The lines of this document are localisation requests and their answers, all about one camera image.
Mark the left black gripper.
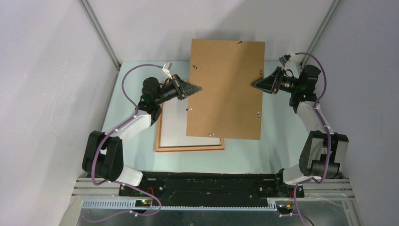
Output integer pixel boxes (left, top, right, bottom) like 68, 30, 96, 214
155, 75, 202, 105

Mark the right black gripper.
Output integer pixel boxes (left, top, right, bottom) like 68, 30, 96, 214
251, 66, 300, 94

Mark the sunset photo print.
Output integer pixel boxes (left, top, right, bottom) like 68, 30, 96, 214
160, 99, 221, 148

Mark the brown backing board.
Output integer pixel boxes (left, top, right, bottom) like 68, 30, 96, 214
186, 39, 265, 140

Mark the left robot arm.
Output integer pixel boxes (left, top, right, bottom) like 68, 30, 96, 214
82, 74, 202, 196

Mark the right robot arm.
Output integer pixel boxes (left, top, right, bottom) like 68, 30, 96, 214
252, 65, 349, 197

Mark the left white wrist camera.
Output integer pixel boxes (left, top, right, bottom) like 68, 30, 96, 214
162, 62, 172, 79

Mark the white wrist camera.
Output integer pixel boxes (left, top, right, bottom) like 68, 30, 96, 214
279, 53, 296, 70
162, 62, 172, 79

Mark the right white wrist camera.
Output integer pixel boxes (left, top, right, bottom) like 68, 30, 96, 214
279, 53, 296, 70

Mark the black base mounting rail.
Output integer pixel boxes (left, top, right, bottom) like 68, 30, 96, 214
118, 171, 304, 207

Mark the right aluminium corner post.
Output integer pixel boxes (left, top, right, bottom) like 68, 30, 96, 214
306, 0, 342, 54

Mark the aluminium corner post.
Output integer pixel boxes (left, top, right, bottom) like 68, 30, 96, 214
306, 0, 342, 54
78, 0, 121, 70

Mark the left aluminium corner post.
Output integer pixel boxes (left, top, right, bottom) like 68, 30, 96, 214
78, 0, 121, 70

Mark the grey cable duct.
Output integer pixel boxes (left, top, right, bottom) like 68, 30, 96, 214
81, 199, 284, 211

